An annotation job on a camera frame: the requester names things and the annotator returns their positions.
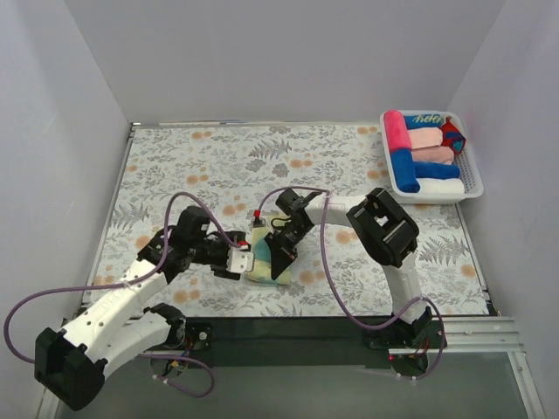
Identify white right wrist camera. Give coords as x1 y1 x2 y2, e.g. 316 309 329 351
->
252 209 266 229

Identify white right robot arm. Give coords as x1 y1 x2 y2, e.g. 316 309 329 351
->
264 187 436 347

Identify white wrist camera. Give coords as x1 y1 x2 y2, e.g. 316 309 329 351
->
226 245 254 274
252 209 266 229

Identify aluminium front rail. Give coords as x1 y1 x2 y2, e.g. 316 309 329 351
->
55 317 524 355

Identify red blue patterned cloth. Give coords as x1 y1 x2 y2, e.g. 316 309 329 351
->
439 117 466 155

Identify hot pink rolled towel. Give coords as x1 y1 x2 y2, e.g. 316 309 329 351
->
383 110 411 152

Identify floral patterned table mat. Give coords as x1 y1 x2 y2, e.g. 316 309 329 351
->
85 123 490 319

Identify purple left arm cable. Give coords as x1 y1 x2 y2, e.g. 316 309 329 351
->
3 190 248 398

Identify green yellow cloth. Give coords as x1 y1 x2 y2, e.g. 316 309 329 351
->
245 216 292 285

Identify dusty pink rolled towel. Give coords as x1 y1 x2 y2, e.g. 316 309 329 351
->
411 146 454 164

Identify blue lettered rolled towel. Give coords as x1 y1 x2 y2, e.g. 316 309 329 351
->
404 113 447 130

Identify white rolled towel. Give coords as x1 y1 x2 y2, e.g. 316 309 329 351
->
418 178 465 195

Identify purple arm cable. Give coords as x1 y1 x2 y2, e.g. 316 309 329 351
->
255 187 447 381
3 190 248 398

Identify white plastic basket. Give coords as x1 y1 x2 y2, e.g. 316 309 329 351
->
380 110 484 204

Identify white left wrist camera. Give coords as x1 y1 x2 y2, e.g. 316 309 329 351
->
226 245 254 274

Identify light pink rolled towel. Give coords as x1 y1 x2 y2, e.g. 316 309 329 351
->
408 127 443 149

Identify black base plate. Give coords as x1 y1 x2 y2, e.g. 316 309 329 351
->
134 317 447 370

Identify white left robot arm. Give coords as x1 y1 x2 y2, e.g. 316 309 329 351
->
34 206 253 411

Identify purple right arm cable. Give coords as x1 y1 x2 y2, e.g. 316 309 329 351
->
255 187 447 381

